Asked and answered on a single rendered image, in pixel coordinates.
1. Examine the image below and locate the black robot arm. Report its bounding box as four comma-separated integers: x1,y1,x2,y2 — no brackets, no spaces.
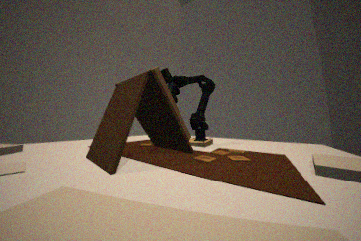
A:
161,68,215,142

